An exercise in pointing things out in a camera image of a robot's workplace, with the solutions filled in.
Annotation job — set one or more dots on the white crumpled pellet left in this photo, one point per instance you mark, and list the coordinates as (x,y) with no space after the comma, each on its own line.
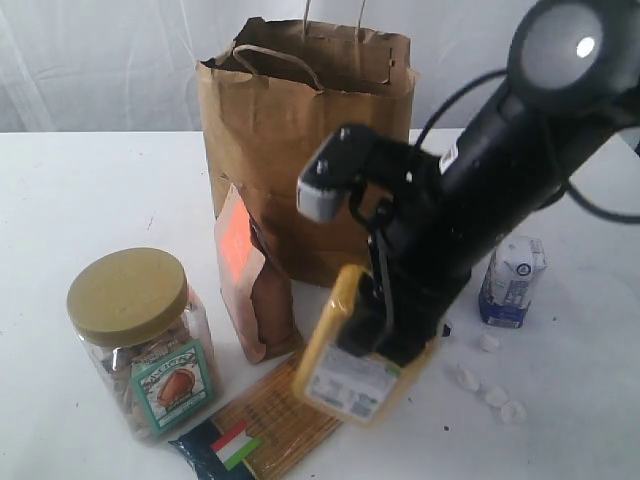
(466,379)

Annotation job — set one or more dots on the yellow grain plastic bottle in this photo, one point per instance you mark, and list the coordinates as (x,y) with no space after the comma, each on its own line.
(360,390)

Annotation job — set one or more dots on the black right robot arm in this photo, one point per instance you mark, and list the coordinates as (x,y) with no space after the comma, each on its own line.
(570,83)

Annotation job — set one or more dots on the small white blue carton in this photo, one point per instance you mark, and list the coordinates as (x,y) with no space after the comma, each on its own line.
(515,269)

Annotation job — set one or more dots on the white crumpled pellet near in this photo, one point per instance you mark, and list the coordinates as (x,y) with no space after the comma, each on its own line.
(512,412)

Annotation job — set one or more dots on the white crumpled pellet far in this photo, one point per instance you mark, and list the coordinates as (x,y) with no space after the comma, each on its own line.
(489,343)

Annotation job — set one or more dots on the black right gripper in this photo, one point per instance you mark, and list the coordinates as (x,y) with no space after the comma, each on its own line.
(396,196)

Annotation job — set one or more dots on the large brown paper bag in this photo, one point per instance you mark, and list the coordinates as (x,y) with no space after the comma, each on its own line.
(268,103)

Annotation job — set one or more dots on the clear jar gold lid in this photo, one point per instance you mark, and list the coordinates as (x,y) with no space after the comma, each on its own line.
(147,334)

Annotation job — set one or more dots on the white crumpled pellet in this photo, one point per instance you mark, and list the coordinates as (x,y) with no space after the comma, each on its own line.
(512,412)
(496,396)
(489,343)
(466,379)

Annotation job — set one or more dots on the small brown coffee pouch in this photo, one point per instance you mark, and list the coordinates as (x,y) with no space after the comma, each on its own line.
(255,289)

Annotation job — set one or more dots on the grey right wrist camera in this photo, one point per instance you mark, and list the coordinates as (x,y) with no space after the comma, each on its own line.
(329,175)

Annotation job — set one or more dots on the spaghetti package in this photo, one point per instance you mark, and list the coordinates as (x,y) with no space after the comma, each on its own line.
(261,434)

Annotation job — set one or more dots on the white crumpled pellet middle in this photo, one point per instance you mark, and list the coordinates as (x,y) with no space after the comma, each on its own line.
(496,396)

